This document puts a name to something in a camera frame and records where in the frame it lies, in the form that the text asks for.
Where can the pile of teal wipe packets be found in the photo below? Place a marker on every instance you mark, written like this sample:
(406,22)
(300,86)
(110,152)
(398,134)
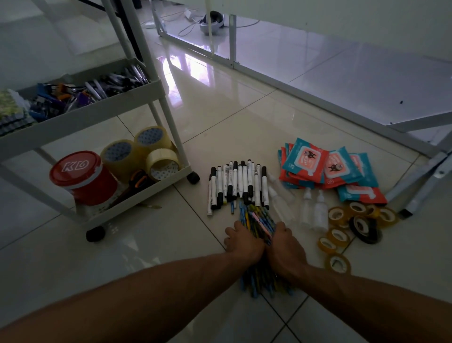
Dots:
(307,159)

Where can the beige plastic cart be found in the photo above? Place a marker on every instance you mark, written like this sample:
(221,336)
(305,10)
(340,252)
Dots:
(88,113)

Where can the person's left hand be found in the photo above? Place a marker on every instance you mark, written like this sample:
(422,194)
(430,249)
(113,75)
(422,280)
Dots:
(245,244)

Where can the red plastic bucket with lid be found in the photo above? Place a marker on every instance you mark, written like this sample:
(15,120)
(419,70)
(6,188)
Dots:
(84,180)

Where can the white power adapter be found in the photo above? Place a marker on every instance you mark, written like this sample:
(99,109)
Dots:
(188,14)

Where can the row of black-capped white markers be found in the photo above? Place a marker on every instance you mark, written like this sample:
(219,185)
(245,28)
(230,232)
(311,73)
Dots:
(240,180)

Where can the person's right forearm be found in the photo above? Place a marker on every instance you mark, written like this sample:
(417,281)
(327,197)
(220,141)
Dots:
(381,307)

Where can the person's left forearm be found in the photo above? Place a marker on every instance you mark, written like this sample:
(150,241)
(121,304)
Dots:
(141,300)

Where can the pile of colourful patterned pencils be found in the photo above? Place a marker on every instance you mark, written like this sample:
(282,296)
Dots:
(257,219)

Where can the yellow black patterned packets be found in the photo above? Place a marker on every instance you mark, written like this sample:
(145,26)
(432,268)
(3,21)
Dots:
(10,109)

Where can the pile of small tape rolls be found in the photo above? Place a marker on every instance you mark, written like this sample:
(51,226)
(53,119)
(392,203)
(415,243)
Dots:
(365,226)

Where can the white partition board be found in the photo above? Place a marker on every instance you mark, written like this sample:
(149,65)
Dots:
(353,17)

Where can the clear plastic bottle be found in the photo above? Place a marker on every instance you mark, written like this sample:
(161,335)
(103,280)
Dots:
(282,208)
(306,210)
(280,185)
(320,213)

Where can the black metal stair railing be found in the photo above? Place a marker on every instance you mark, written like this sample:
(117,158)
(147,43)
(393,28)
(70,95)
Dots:
(129,31)

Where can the pile of small staplers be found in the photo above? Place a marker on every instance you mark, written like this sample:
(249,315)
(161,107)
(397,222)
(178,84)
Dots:
(56,100)

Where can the thin beige wall strip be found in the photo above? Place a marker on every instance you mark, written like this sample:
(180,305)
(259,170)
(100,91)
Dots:
(209,28)

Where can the grey metal partition frame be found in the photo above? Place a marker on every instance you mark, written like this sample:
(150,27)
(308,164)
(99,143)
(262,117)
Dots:
(232,39)

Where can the person's right hand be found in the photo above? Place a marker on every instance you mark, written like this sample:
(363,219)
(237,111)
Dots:
(287,254)

